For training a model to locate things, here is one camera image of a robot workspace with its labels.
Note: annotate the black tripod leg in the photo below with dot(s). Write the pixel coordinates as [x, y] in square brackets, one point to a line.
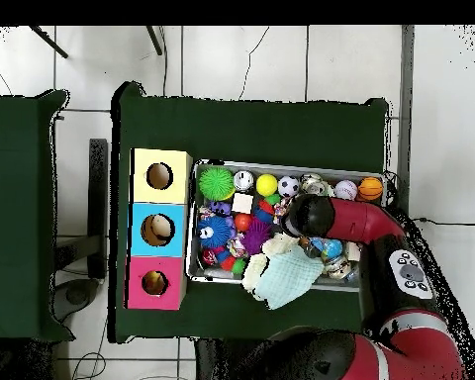
[154, 39]
[47, 41]

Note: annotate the mint green cloth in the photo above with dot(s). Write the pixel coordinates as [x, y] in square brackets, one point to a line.
[289, 279]

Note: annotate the orange basketball toy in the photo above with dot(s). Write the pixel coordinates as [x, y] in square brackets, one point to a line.
[370, 188]

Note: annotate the purple spiky toy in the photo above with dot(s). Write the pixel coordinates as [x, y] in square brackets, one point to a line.
[256, 236]

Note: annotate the dark green side table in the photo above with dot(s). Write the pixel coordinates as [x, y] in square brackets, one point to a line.
[32, 198]

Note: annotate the white baseball toy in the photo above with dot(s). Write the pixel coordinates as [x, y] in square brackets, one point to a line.
[346, 190]

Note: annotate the blue globe ball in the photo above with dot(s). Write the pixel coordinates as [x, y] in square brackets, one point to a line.
[330, 248]

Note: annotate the small silver can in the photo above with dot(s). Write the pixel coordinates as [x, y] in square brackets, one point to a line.
[244, 180]

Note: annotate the dark blue spiky ball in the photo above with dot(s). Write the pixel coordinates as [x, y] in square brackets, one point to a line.
[214, 232]

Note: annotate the pale wooden cube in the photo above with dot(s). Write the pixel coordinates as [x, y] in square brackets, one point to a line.
[242, 203]

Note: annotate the black flat panel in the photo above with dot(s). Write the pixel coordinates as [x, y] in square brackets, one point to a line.
[98, 198]

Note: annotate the wooden box three holes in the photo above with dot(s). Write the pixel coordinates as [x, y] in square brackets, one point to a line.
[157, 206]

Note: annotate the black white soccer ball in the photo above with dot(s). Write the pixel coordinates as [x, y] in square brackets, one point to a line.
[288, 187]

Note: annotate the yellow ball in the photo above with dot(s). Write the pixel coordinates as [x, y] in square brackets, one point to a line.
[267, 184]

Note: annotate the plain green spiky ball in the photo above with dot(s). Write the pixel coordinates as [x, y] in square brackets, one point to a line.
[216, 183]

